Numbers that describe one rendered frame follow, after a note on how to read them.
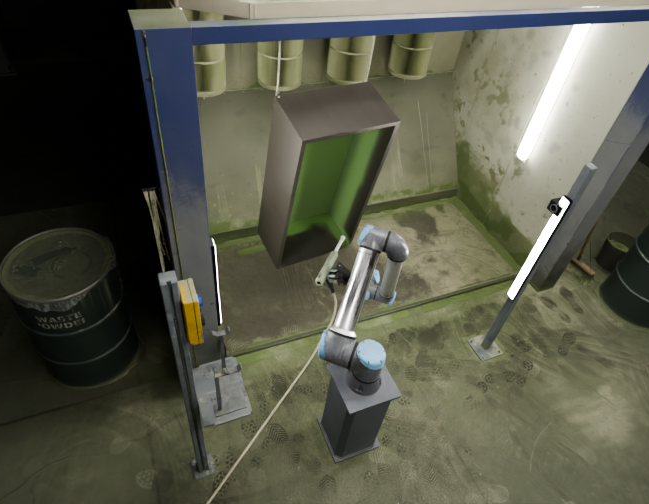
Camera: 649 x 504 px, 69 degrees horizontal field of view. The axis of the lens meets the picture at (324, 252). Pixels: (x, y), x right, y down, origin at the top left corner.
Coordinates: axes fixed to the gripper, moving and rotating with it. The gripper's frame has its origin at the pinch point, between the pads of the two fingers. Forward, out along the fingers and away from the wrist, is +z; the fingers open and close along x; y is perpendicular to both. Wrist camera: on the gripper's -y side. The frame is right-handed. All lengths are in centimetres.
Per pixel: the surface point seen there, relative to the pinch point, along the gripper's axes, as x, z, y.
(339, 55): 132, 5, -100
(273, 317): -10, 51, 35
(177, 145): -77, -11, -136
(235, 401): -115, -4, -23
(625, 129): 117, -179, -21
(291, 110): 1, -18, -113
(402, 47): 170, -32, -85
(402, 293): 55, -25, 71
